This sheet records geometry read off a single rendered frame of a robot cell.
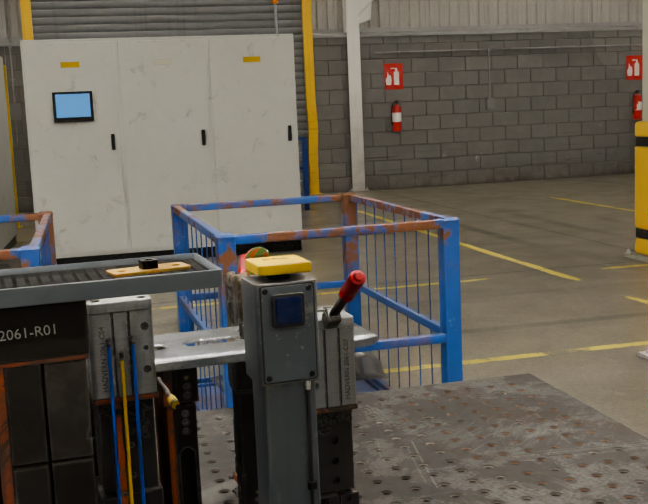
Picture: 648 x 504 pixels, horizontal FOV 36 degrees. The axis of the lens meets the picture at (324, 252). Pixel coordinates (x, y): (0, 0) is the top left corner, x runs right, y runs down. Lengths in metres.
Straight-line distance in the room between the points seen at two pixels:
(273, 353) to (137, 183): 8.10
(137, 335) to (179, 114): 8.00
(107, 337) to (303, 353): 0.25
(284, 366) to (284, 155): 8.28
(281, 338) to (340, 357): 0.21
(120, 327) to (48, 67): 7.96
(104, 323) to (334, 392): 0.31
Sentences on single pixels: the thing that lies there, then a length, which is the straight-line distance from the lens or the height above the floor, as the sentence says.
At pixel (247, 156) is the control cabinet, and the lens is 9.28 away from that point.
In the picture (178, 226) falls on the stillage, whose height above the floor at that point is 0.86.
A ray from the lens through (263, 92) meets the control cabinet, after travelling 9.30.
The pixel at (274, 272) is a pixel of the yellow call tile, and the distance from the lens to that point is 1.07.
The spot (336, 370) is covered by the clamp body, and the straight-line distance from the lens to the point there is 1.29.
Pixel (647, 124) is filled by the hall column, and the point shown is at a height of 1.08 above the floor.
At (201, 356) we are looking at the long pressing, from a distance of 1.36.
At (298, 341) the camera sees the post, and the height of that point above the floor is 1.07.
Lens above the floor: 1.32
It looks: 8 degrees down
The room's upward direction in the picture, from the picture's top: 2 degrees counter-clockwise
